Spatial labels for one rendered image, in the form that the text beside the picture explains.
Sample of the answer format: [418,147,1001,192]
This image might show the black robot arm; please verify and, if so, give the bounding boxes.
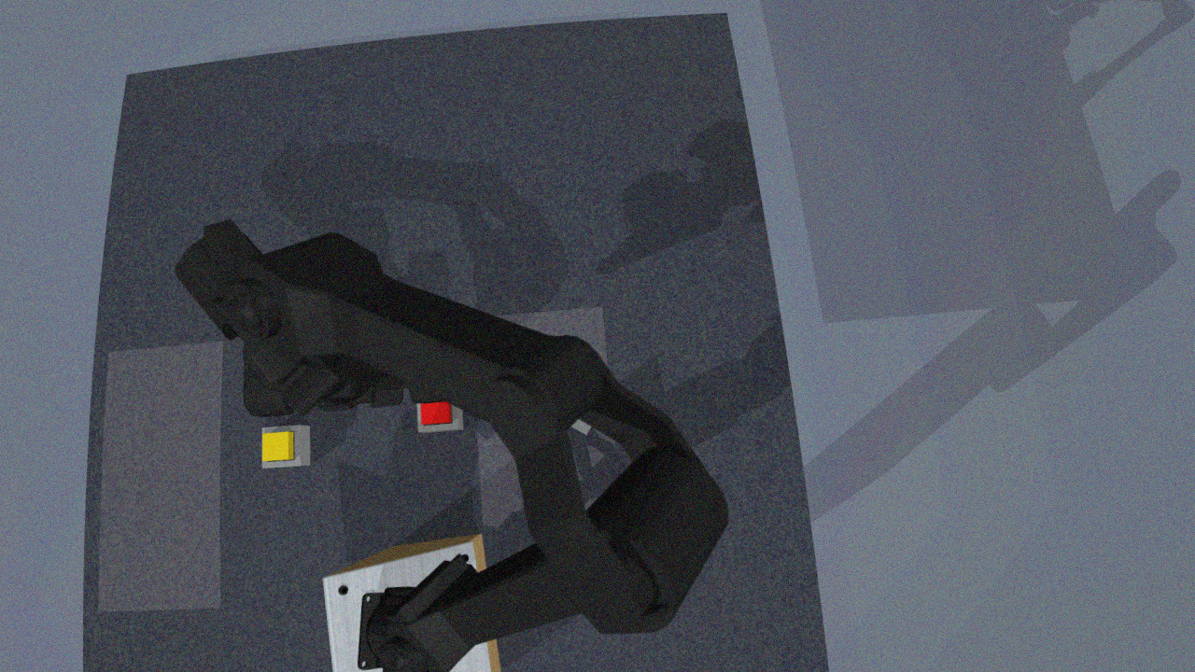
[176,219,729,672]

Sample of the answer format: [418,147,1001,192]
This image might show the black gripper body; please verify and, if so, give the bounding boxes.
[243,358,445,417]

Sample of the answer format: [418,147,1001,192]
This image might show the red button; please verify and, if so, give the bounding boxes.
[417,401,462,433]

